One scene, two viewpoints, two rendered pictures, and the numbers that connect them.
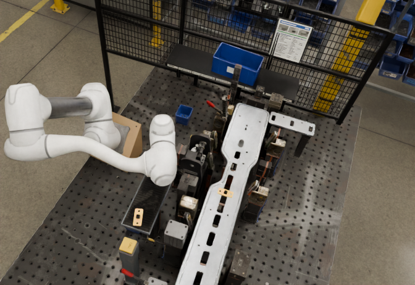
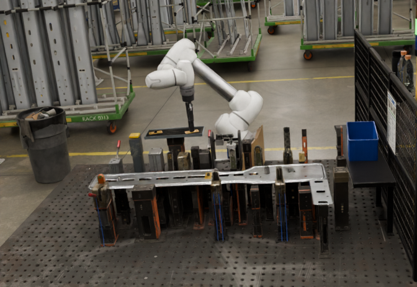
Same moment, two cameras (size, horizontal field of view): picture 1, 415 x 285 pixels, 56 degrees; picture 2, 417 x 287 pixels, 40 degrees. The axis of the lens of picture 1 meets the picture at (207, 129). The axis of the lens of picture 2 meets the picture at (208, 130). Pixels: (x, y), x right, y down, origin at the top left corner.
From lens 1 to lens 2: 3.38 m
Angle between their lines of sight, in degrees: 73
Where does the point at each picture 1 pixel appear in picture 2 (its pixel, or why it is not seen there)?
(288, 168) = (300, 250)
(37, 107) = (180, 50)
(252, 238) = (198, 241)
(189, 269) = (134, 176)
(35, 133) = (167, 60)
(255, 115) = (312, 173)
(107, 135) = (228, 122)
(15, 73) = not seen: hidden behind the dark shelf
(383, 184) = not seen: outside the picture
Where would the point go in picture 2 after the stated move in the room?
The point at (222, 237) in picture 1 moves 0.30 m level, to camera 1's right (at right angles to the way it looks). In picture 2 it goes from (164, 181) to (164, 205)
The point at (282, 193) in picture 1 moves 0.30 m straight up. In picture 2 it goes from (262, 250) to (259, 200)
